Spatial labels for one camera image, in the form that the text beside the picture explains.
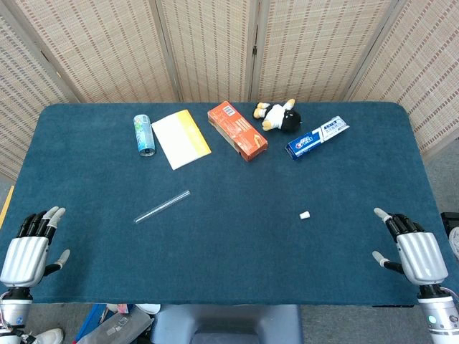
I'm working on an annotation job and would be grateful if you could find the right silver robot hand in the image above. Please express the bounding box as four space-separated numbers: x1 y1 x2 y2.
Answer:
372 206 449 287

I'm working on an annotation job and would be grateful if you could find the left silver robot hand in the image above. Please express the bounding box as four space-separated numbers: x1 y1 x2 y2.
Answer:
0 206 71 287

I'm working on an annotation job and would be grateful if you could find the clear plastic tube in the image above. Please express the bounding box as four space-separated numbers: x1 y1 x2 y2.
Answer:
133 190 191 225

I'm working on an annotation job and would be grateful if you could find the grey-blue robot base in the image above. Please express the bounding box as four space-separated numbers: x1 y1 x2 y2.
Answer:
149 304 304 344

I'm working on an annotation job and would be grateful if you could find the white round object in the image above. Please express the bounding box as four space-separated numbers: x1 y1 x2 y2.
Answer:
448 227 459 259

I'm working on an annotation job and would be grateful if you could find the blue flat item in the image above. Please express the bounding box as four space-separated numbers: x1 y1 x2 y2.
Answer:
80 303 108 340

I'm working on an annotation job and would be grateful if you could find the grey bag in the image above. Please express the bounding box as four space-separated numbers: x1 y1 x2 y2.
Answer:
73 306 155 344

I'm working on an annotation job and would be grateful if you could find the blue toothpaste box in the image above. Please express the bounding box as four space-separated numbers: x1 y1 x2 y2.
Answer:
285 115 351 161

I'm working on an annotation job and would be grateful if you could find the light blue beverage can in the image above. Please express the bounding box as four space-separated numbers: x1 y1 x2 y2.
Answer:
133 114 156 158

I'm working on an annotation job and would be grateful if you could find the blue table cloth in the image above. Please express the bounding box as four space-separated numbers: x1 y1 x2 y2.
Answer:
0 102 459 307

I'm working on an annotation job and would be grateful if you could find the plush penguin toy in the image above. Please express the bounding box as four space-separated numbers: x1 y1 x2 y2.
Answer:
252 98 303 134

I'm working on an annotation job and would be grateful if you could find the white and yellow notebook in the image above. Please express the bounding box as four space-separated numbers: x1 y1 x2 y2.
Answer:
151 109 213 171

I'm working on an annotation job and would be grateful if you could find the orange cardboard box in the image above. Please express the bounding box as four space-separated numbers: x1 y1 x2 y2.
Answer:
207 100 269 163

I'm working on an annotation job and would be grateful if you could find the woven folding screen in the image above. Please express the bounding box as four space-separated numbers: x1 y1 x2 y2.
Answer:
0 0 459 182

